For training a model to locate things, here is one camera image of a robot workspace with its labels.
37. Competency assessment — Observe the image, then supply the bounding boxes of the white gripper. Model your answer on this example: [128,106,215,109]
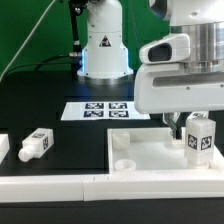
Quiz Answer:
[134,63,224,138]

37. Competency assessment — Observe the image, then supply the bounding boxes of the white square tabletop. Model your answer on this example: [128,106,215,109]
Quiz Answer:
[107,128,224,181]

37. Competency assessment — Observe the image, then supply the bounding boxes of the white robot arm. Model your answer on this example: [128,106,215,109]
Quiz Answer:
[78,0,224,133]

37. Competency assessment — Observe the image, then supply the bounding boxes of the paper sheet with markers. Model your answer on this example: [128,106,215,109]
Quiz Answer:
[61,101,150,121]

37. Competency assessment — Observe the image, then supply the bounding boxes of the white obstacle front bar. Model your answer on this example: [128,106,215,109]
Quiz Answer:
[0,170,224,203]

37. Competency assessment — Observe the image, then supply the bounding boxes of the white obstacle bar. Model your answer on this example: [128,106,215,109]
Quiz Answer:
[0,134,10,164]
[0,170,224,203]

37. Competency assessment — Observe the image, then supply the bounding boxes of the white obstacle left bar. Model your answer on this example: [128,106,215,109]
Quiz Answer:
[0,134,10,164]

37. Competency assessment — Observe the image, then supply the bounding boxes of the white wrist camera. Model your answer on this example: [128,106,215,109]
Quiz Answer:
[139,33,190,64]

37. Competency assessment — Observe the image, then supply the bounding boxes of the black cable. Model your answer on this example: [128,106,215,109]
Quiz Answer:
[0,52,83,81]

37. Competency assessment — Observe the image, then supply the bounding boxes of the grey cable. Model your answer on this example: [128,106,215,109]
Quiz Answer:
[0,0,57,83]

